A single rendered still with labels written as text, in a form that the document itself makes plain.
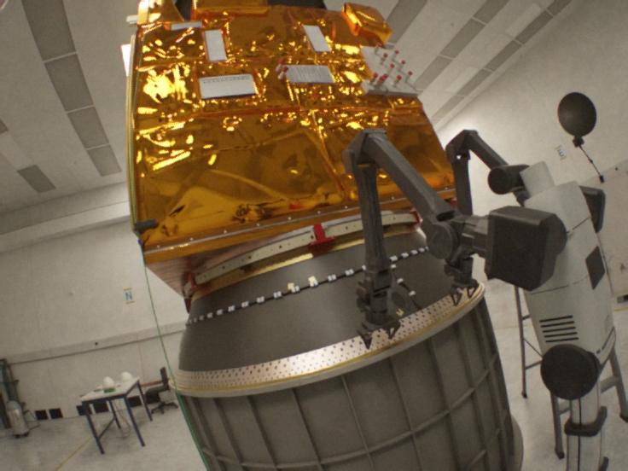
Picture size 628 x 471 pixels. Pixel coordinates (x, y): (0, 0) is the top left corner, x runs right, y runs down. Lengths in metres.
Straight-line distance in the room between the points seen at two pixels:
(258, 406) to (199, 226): 0.80
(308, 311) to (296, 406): 0.38
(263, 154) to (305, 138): 0.27
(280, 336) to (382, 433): 0.57
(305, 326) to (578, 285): 0.95
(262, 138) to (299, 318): 0.89
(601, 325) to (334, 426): 0.95
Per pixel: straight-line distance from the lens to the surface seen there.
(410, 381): 1.25
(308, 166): 1.53
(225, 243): 1.35
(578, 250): 0.69
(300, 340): 1.19
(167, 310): 6.83
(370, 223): 0.87
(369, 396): 1.19
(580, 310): 0.70
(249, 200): 1.37
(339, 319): 1.20
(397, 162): 0.75
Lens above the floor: 1.43
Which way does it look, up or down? 11 degrees up
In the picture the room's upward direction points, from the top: 18 degrees counter-clockwise
